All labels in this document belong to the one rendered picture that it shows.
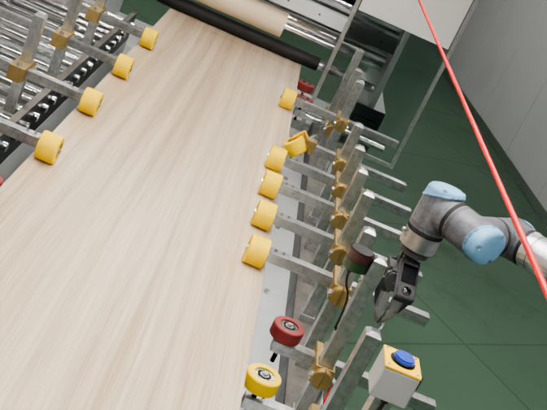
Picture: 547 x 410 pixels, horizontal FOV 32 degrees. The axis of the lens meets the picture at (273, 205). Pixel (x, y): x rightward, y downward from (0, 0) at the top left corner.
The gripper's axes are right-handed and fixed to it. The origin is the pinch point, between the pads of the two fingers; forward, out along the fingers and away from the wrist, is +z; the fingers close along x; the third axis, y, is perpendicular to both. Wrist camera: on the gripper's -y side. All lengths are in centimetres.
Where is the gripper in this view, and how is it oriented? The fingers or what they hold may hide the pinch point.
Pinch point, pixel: (378, 320)
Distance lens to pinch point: 230.0
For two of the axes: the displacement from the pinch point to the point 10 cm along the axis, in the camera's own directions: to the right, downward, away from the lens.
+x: -9.2, -3.9, -0.9
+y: 0.7, -3.7, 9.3
